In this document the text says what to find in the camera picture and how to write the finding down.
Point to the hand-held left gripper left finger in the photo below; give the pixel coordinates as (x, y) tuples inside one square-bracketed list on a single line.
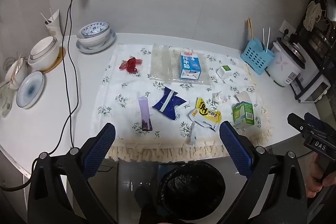
[(101, 150)]

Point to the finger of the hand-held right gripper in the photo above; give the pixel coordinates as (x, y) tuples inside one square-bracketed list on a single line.
[(302, 127), (320, 125)]

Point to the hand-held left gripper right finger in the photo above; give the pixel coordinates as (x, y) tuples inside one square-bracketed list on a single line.
[(233, 148)]

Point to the white tissue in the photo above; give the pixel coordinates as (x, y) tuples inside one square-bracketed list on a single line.
[(219, 97)]

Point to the black bagged bin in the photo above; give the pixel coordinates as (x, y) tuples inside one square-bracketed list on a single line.
[(191, 187)]

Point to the red mesh net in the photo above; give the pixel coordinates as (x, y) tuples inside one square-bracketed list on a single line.
[(130, 64)]

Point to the blue milk carton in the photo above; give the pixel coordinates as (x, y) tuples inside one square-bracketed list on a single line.
[(190, 64)]

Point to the clear bubble wrap sheet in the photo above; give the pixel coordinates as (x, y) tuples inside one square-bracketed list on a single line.
[(160, 64)]

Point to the person's right hand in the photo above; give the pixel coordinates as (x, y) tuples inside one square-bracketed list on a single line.
[(311, 182)]

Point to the green carton box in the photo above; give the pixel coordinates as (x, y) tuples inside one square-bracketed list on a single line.
[(242, 115)]

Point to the white toaster oven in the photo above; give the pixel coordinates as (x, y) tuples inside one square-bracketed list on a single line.
[(312, 87)]

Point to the white torn wrapper strip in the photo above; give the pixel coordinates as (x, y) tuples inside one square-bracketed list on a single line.
[(193, 134)]

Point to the yellow snack wrapper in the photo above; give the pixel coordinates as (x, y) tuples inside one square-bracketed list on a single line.
[(206, 113)]

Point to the purple sachet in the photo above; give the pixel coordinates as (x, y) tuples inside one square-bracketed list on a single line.
[(144, 113)]

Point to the white rice cooker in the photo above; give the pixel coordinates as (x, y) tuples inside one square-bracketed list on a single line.
[(282, 66)]

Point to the white cube container green lid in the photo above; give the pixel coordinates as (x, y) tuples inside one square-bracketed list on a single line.
[(224, 71)]

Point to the blue foil wrapper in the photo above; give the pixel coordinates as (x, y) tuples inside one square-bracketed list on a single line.
[(168, 104)]

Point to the white floral fringed tablecloth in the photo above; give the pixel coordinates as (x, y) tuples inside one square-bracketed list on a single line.
[(131, 77)]

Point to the blue utensil basket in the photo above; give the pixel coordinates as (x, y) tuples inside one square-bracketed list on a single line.
[(253, 56)]

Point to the black metal rack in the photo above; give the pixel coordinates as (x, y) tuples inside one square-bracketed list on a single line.
[(325, 37)]

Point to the blue striped plate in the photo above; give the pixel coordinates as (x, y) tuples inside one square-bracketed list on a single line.
[(30, 90)]

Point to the white plastic stick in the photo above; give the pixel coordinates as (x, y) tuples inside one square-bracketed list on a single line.
[(263, 37), (267, 40)]

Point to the black plug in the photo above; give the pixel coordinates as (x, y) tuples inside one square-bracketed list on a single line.
[(286, 33)]

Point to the wooden coaster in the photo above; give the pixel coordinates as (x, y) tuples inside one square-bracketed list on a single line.
[(61, 58)]

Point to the plain white bowl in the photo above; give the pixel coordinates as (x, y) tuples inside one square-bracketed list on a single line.
[(44, 62), (43, 47)]

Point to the green patterned plate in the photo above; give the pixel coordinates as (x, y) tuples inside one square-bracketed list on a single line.
[(5, 104)]

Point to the blue rimmed plate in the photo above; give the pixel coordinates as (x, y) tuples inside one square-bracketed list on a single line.
[(105, 44)]

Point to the white bowl red line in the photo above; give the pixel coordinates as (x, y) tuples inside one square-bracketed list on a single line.
[(94, 41)]

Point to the cream hanging net bag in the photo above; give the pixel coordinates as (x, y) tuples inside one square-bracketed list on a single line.
[(312, 15)]

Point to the wooden chopstick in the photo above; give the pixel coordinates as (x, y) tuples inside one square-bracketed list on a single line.
[(251, 27)]

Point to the small white bowl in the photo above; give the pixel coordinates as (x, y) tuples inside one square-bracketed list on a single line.
[(17, 75)]

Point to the pale chopstick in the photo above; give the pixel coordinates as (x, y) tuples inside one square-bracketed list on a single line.
[(15, 67)]

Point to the blue floral bowl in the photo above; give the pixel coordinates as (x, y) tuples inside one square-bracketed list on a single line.
[(94, 29)]

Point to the white paper cup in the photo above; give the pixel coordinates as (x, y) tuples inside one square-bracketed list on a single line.
[(55, 27)]

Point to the white straw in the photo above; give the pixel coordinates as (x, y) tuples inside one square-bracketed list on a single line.
[(46, 18), (50, 14)]

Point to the white wall socket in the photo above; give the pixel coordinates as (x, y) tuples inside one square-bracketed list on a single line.
[(287, 26)]

